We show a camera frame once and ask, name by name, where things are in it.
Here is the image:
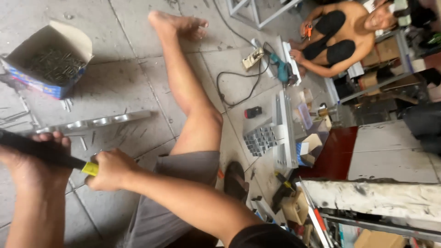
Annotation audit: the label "group of small aluminium brackets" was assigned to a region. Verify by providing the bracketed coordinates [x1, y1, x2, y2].
[243, 125, 280, 158]

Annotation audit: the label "black tool with yellow tip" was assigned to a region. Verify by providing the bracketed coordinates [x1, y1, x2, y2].
[0, 129, 99, 177]

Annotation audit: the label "stained white workbench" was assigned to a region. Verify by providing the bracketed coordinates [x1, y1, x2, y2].
[300, 178, 441, 243]

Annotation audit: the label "teal power drill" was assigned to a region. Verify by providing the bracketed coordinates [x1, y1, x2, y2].
[269, 52, 299, 86]

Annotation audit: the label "dark red mat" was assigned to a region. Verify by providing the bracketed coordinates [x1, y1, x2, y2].
[297, 126, 359, 180]

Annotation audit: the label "white aluminium profile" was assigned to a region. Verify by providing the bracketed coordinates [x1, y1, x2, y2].
[282, 41, 302, 87]

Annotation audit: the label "person's grey shorts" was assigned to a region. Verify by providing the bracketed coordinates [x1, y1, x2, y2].
[121, 150, 221, 248]

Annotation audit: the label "aluminium bar with round holes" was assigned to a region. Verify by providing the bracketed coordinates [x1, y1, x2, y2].
[17, 110, 152, 137]

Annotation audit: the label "black and yellow tool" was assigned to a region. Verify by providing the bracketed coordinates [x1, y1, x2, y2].
[274, 171, 293, 189]

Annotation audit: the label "person's left hand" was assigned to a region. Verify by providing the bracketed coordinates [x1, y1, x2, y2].
[0, 132, 73, 189]

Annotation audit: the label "clear plastic container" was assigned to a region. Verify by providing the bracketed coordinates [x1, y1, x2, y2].
[297, 103, 314, 130]

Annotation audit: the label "heap of dark screws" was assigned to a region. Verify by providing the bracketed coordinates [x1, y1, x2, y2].
[27, 48, 87, 87]

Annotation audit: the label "black and red battery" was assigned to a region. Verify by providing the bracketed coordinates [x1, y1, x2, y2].
[244, 106, 263, 119]

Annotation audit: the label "person's right hand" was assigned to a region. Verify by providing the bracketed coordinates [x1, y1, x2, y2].
[85, 148, 140, 192]

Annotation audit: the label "white metal frame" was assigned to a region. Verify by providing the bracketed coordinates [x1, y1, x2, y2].
[226, 0, 304, 30]

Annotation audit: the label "small open cardboard box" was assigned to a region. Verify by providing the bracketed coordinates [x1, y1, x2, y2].
[281, 192, 309, 226]

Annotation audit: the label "open cardboard screw box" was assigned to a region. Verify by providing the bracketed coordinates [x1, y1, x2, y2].
[0, 20, 94, 100]

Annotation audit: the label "dark brown sandal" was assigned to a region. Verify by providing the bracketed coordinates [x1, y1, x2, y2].
[223, 161, 250, 204]

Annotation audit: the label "person's black shirt sleeve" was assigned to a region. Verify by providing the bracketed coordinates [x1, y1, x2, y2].
[228, 223, 308, 248]

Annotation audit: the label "bundle of aluminium profiles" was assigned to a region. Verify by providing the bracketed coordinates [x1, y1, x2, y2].
[272, 90, 300, 169]

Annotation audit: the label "beige power strip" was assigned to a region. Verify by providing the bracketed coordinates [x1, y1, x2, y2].
[242, 47, 265, 71]

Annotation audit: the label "cluttered metal shelf rack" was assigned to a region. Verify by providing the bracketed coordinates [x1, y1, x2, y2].
[336, 0, 441, 126]

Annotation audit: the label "person's bare leg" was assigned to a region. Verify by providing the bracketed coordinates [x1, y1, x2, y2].
[148, 10, 224, 156]

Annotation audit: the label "white and blue carton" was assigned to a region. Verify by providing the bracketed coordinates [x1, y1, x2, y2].
[296, 134, 323, 167]

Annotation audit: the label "black power cable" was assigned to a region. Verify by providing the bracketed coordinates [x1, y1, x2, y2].
[212, 0, 280, 107]

